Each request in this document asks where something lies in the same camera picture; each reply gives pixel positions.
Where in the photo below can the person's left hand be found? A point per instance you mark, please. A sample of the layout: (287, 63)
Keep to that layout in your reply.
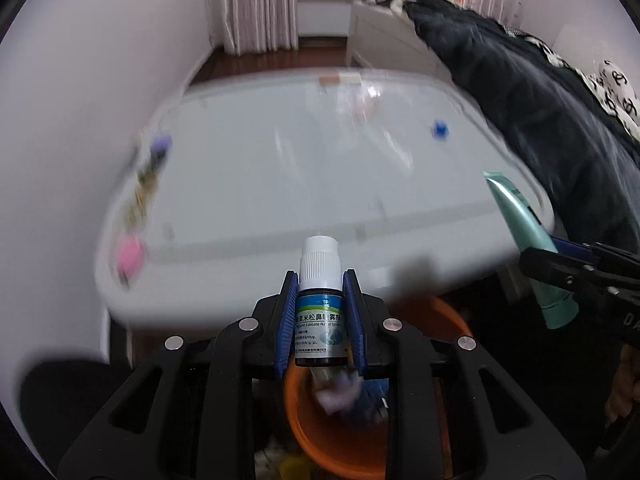
(625, 385)

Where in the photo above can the dark grey blanket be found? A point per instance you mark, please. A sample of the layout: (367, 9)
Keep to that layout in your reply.
(582, 154)

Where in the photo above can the nasal spray bottle white cap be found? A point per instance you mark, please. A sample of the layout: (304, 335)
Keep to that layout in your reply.
(320, 334)

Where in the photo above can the blue bottle cap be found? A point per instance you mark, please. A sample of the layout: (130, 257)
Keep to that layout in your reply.
(440, 129)

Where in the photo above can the pink hair clip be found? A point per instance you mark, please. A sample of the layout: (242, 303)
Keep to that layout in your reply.
(129, 258)

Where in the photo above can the yellow-green hair claw clip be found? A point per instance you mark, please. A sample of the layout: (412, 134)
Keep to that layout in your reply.
(136, 210)

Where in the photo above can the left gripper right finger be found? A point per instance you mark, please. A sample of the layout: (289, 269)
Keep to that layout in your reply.
(454, 412)

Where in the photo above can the white window bench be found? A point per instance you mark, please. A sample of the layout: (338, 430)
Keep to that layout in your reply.
(323, 18)

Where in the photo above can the purple cap small bottle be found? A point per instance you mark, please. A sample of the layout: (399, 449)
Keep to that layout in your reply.
(159, 148)

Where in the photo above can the orange trash bin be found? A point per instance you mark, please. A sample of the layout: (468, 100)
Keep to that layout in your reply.
(344, 444)

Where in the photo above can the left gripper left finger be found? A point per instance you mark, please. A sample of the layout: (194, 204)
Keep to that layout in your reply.
(189, 412)

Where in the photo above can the white bed frame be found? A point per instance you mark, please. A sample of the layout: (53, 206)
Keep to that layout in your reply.
(379, 39)

